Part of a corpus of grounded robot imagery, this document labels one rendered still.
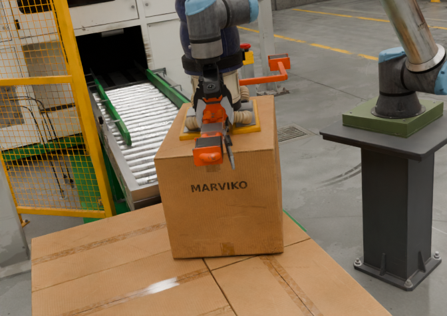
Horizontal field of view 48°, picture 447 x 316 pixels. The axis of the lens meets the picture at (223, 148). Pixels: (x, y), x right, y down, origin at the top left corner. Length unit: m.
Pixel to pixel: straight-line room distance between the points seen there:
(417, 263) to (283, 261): 0.99
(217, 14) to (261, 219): 0.71
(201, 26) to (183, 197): 0.61
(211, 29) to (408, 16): 0.81
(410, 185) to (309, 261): 0.73
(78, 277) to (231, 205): 0.62
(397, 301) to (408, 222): 0.36
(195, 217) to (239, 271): 0.24
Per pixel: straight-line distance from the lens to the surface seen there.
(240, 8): 1.48
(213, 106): 1.62
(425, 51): 2.06
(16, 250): 3.21
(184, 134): 1.80
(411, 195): 2.39
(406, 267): 2.55
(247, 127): 1.79
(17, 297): 2.99
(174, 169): 1.70
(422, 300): 2.53
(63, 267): 2.03
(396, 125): 2.22
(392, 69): 2.23
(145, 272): 1.87
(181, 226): 1.80
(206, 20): 1.42
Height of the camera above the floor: 1.58
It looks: 22 degrees down
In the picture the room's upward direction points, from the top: 8 degrees counter-clockwise
